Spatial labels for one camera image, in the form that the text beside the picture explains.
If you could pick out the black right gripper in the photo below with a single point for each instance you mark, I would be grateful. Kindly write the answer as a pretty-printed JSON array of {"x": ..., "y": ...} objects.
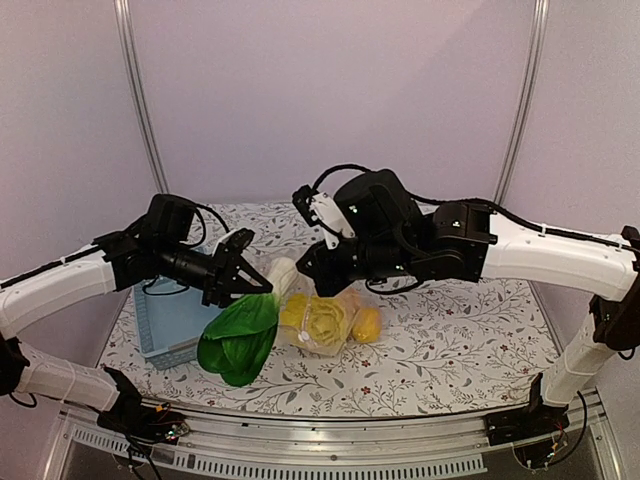
[{"x": 326, "y": 283}]

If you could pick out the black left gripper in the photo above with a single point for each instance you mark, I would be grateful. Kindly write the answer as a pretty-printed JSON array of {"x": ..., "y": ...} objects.
[{"x": 222, "y": 280}]

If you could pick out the yellow napa cabbage toy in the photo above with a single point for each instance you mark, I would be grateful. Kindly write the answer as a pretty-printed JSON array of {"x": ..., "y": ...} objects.
[{"x": 316, "y": 324}]

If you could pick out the green bok choy toy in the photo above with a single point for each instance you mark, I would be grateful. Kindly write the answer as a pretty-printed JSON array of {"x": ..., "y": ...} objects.
[{"x": 237, "y": 343}]

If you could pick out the clear pink zip top bag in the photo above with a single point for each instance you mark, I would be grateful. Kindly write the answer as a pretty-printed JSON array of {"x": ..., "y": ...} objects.
[{"x": 304, "y": 285}]

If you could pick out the light blue plastic basket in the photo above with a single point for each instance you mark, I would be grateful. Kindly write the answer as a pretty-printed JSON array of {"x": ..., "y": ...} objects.
[{"x": 170, "y": 317}]

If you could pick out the yellow lemon toy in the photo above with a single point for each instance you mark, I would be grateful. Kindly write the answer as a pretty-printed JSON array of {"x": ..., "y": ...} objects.
[{"x": 367, "y": 325}]

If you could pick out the orange mango toy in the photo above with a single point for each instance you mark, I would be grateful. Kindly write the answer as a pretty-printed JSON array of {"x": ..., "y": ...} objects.
[{"x": 352, "y": 300}]

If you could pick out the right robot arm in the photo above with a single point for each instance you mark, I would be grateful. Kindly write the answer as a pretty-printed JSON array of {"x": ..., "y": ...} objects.
[{"x": 375, "y": 230}]

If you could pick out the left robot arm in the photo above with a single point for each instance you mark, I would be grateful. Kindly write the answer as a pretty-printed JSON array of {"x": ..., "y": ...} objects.
[{"x": 152, "y": 246}]

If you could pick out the floral patterned table mat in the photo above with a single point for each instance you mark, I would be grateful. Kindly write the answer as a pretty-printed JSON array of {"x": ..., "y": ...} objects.
[{"x": 447, "y": 347}]

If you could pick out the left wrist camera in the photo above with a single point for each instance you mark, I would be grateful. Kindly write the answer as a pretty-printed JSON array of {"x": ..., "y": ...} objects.
[{"x": 235, "y": 241}]

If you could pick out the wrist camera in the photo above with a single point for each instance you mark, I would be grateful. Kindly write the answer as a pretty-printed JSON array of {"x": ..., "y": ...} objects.
[
  {"x": 320, "y": 210},
  {"x": 235, "y": 241}
]

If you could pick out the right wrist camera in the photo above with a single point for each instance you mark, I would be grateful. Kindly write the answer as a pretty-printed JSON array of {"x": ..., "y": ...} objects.
[{"x": 320, "y": 210}]

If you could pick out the front aluminium table rail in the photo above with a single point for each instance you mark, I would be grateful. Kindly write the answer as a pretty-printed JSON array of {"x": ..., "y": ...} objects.
[{"x": 225, "y": 444}]

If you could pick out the left rear aluminium frame post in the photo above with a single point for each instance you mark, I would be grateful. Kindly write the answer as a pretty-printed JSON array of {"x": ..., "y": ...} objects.
[{"x": 134, "y": 75}]

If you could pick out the aluminium frame post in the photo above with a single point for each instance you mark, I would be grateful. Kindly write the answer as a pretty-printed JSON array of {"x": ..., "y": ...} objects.
[
  {"x": 525, "y": 98},
  {"x": 134, "y": 75}
]

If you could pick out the right rear aluminium frame post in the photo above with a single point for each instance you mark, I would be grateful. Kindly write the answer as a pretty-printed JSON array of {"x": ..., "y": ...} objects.
[{"x": 525, "y": 98}]

